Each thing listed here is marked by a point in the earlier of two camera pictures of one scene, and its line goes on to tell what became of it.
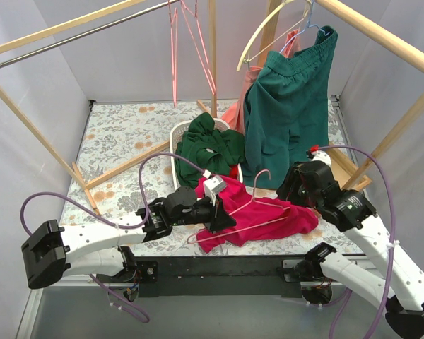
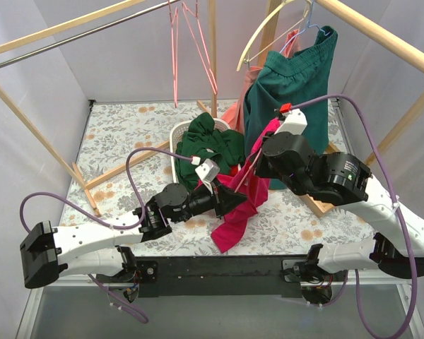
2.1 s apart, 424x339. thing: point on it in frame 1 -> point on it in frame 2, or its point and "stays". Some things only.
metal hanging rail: x=65 y=42 stays
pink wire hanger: x=183 y=5 stays
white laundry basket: x=177 y=131 stays
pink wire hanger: x=174 y=39 stays
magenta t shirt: x=254 y=217 -> x=246 y=183
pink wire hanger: x=250 y=200 -> x=248 y=171
